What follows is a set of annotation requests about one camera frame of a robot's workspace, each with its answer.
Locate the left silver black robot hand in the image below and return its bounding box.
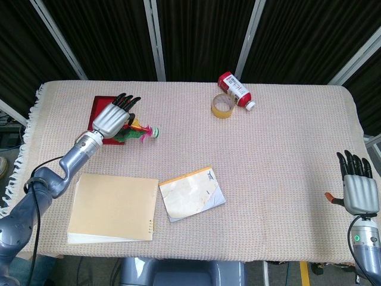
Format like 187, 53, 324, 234
91, 92, 141, 139

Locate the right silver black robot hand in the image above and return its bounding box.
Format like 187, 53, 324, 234
324, 150, 380, 216

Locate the colourful feather shuttlecock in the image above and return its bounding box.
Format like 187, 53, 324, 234
114, 117, 160, 144

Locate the red tray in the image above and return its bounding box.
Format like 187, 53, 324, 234
88, 95, 132, 146

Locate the gold spiral notebook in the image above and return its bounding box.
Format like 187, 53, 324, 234
67, 173, 160, 245

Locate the beige woven tablecloth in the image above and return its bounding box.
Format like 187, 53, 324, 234
0, 80, 366, 266

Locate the white notepad orange binding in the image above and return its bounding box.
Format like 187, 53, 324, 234
158, 166, 226, 223

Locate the yellow tape roll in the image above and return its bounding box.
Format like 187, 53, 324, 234
211, 93, 236, 119

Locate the black pleated curtain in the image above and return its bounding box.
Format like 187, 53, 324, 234
0, 0, 381, 135

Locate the red bottle white cap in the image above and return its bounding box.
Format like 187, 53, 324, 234
218, 71, 257, 111

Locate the blue-grey robot torso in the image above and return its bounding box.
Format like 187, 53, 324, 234
118, 257, 248, 286

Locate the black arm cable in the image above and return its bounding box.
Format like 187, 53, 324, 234
347, 214, 363, 260
23, 156, 65, 286

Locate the grey metal frame post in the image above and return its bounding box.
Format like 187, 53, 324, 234
327, 29, 381, 87
0, 98, 29, 126
236, 0, 266, 83
29, 0, 89, 80
143, 0, 167, 82

